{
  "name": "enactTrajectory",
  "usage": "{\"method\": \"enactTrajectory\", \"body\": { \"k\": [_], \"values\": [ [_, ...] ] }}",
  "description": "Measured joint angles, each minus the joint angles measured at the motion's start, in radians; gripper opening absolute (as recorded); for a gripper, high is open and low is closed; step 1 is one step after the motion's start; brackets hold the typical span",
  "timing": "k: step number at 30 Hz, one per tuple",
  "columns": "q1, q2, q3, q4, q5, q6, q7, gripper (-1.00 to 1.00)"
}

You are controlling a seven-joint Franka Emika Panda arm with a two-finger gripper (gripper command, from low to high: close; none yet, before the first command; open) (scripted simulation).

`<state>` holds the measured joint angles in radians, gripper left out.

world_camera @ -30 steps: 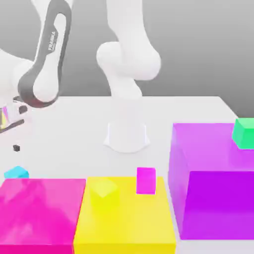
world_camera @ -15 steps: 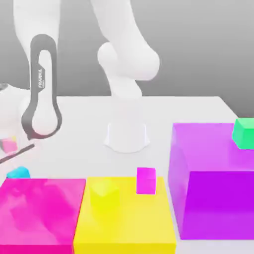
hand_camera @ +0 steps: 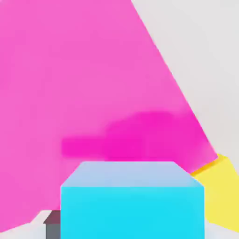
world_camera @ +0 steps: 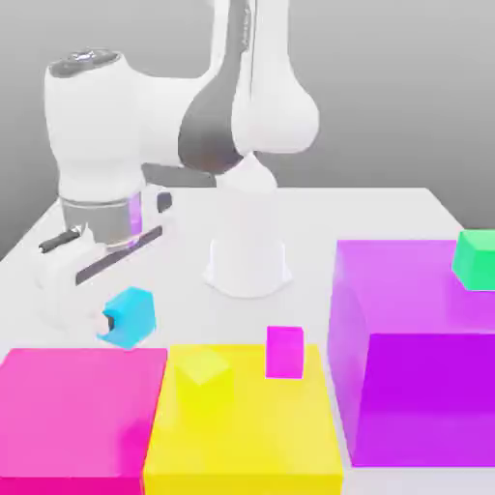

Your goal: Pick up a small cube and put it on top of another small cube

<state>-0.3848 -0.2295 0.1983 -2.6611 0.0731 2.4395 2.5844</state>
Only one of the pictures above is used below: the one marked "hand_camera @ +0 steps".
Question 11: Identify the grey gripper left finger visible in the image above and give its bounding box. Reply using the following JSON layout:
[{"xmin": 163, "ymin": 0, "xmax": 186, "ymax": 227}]
[{"xmin": 0, "ymin": 209, "xmax": 62, "ymax": 239}]

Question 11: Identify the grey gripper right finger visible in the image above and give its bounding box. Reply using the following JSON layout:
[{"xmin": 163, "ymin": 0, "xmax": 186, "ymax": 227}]
[{"xmin": 204, "ymin": 221, "xmax": 239, "ymax": 239}]

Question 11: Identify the small cyan cube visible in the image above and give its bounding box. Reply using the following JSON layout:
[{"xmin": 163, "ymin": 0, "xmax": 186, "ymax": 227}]
[{"xmin": 60, "ymin": 161, "xmax": 205, "ymax": 239}]

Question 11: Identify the large yellow box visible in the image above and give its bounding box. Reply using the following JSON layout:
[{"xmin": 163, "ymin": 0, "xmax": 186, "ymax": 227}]
[{"xmin": 190, "ymin": 153, "xmax": 239, "ymax": 233}]

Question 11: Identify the large pink box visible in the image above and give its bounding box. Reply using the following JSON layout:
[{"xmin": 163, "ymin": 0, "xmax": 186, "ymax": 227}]
[{"xmin": 0, "ymin": 0, "xmax": 218, "ymax": 234}]

